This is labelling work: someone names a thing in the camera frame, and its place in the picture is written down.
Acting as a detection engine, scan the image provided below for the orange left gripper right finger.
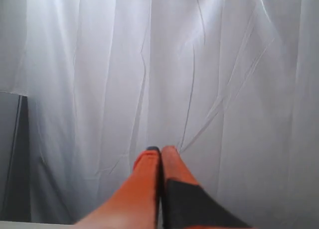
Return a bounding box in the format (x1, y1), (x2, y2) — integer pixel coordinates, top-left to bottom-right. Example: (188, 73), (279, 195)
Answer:
(161, 146), (251, 229)

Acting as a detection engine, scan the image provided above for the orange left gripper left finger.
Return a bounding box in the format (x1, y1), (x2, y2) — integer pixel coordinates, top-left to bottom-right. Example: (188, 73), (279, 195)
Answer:
(74, 146), (161, 229)

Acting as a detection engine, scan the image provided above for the white backdrop curtain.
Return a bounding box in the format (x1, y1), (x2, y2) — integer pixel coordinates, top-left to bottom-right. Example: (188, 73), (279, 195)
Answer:
(0, 0), (319, 229)

